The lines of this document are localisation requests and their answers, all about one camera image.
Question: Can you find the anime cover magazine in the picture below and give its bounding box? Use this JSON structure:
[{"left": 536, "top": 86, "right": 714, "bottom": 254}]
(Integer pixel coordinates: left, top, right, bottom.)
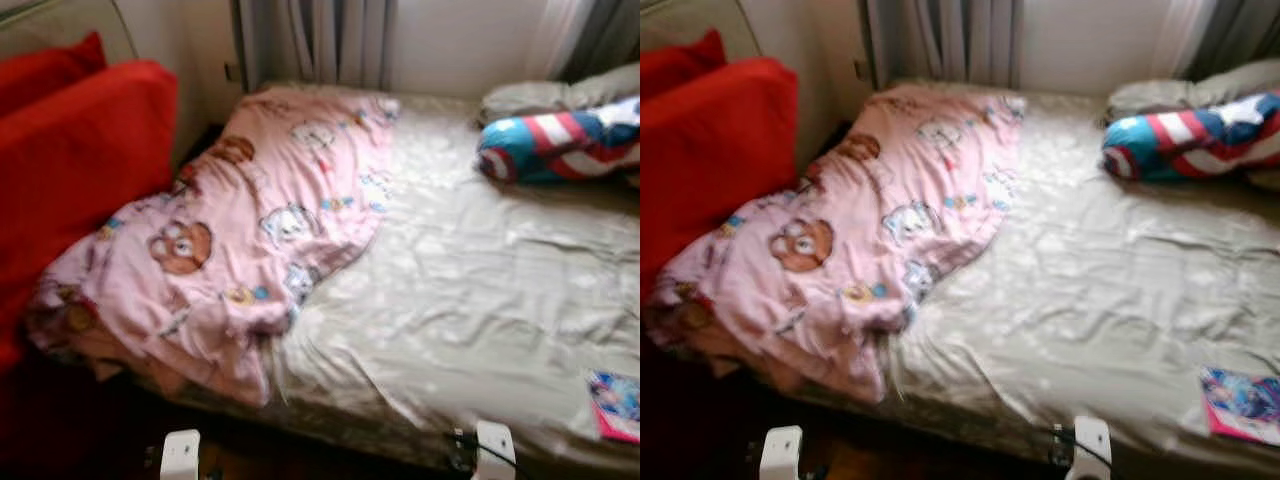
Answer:
[
  {"left": 586, "top": 368, "right": 641, "bottom": 444},
  {"left": 1198, "top": 364, "right": 1280, "bottom": 448}
]

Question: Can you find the beige floral pillow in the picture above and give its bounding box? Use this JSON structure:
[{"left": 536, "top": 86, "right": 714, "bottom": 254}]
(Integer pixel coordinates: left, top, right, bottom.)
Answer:
[
  {"left": 478, "top": 65, "right": 641, "bottom": 128},
  {"left": 1104, "top": 58, "right": 1280, "bottom": 123}
]

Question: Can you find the bed with beige floral sheet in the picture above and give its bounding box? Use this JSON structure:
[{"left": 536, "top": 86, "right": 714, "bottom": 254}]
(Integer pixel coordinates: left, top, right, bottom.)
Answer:
[
  {"left": 170, "top": 80, "right": 641, "bottom": 476},
  {"left": 790, "top": 78, "right": 1280, "bottom": 476}
]

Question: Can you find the small red cushion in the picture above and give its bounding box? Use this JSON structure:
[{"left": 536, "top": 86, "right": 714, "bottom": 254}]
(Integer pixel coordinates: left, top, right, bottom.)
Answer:
[
  {"left": 0, "top": 30, "right": 108, "bottom": 116},
  {"left": 640, "top": 28, "right": 728, "bottom": 101}
]

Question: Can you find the grey curtain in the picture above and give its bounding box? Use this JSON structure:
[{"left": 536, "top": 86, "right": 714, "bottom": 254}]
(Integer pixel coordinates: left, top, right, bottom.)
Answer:
[
  {"left": 1185, "top": 0, "right": 1280, "bottom": 83},
  {"left": 863, "top": 0, "right": 1023, "bottom": 91},
  {"left": 558, "top": 0, "right": 641, "bottom": 83},
  {"left": 238, "top": 0, "right": 401, "bottom": 93}
]

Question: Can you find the grey beige upright panel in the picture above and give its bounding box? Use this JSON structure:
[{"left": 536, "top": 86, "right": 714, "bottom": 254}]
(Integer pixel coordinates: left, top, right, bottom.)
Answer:
[
  {"left": 640, "top": 0, "right": 763, "bottom": 61},
  {"left": 0, "top": 0, "right": 138, "bottom": 63}
]

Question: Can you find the pink cartoon print blanket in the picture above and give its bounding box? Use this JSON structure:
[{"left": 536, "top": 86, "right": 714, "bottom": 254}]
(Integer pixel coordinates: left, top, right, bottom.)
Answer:
[
  {"left": 645, "top": 83, "right": 1028, "bottom": 407},
  {"left": 28, "top": 85, "right": 401, "bottom": 409}
]

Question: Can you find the white sheer curtain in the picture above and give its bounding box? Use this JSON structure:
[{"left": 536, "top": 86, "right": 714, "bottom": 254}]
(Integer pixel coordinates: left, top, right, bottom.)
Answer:
[{"left": 1018, "top": 0, "right": 1203, "bottom": 97}]

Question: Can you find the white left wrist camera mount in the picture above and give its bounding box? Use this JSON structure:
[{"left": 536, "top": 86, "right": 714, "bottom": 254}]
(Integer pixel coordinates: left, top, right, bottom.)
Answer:
[
  {"left": 159, "top": 429, "right": 202, "bottom": 480},
  {"left": 759, "top": 425, "right": 804, "bottom": 480}
]

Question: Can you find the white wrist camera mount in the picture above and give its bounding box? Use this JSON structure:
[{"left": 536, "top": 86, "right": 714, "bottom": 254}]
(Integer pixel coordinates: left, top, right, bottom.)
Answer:
[
  {"left": 159, "top": 429, "right": 202, "bottom": 480},
  {"left": 474, "top": 420, "right": 517, "bottom": 480},
  {"left": 1071, "top": 415, "right": 1114, "bottom": 480},
  {"left": 759, "top": 425, "right": 804, "bottom": 480}
]

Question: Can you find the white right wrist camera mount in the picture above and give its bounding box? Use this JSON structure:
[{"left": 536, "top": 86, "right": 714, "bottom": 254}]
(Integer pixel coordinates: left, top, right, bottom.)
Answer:
[
  {"left": 1071, "top": 415, "right": 1114, "bottom": 480},
  {"left": 474, "top": 420, "right": 517, "bottom": 480}
]

